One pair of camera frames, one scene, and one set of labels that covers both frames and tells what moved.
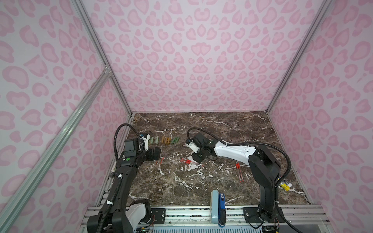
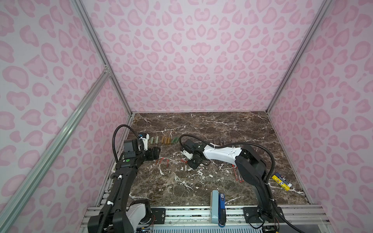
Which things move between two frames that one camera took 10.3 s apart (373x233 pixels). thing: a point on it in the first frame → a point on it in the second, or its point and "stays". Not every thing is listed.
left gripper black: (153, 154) stays
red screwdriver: (185, 161) → (233, 166)
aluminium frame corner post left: (94, 37) stays
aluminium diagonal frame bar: (8, 211) stays
